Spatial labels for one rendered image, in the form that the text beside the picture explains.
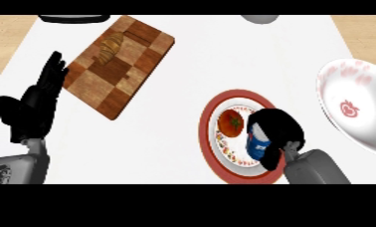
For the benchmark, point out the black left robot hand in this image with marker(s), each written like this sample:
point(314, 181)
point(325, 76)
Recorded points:
point(39, 101)

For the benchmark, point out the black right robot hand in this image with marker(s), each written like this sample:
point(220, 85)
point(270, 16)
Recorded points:
point(284, 128)

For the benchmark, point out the blue can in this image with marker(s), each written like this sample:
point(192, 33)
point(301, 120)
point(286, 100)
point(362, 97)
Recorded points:
point(257, 143)

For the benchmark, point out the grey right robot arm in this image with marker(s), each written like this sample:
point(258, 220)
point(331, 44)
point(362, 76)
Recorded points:
point(313, 166)

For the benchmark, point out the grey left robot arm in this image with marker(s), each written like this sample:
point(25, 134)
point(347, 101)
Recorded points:
point(24, 164)

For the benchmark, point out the red-rimmed white plate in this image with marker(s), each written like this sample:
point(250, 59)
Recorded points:
point(230, 144)

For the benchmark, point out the white bowl with red print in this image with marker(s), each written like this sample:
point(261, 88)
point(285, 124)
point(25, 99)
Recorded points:
point(350, 103)

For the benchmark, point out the red tomato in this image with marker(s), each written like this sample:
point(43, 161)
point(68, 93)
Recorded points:
point(230, 122)

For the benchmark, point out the checkered wooden cutting board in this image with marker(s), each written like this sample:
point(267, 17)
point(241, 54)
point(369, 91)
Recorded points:
point(120, 63)

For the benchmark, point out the brown croissant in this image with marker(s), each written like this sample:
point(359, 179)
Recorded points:
point(110, 47)

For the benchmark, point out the dark appliance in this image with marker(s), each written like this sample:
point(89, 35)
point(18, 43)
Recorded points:
point(74, 18)

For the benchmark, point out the grey round object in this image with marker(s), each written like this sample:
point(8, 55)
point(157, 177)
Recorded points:
point(260, 18)

